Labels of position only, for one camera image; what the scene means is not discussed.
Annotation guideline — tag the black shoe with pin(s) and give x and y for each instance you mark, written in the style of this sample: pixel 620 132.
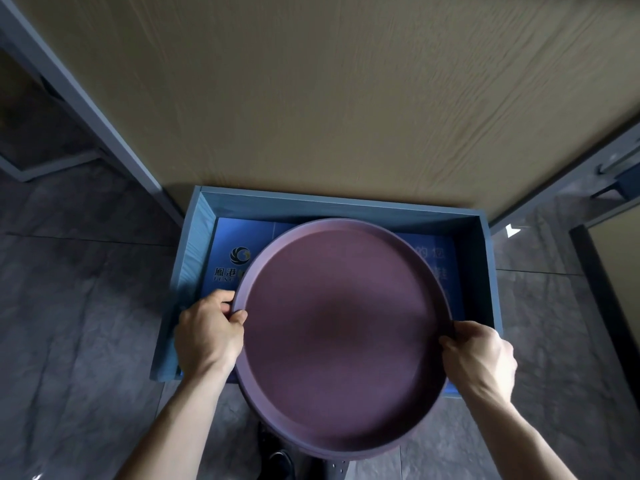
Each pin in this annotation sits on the black shoe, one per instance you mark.
pixel 277 464

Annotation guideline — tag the round purple tray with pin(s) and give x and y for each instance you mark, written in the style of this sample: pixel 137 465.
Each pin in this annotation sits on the round purple tray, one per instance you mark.
pixel 345 334

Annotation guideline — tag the person's right hand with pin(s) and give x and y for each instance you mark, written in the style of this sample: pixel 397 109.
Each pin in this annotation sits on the person's right hand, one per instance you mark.
pixel 482 364

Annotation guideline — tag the person's left forearm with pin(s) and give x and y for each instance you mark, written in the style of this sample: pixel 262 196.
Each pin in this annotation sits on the person's left forearm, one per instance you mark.
pixel 175 434

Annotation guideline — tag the person's right forearm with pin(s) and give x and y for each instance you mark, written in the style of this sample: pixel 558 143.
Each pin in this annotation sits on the person's right forearm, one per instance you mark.
pixel 515 444

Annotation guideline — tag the person's left hand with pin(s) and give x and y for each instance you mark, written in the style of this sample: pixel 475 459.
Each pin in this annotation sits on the person's left hand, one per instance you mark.
pixel 207 339

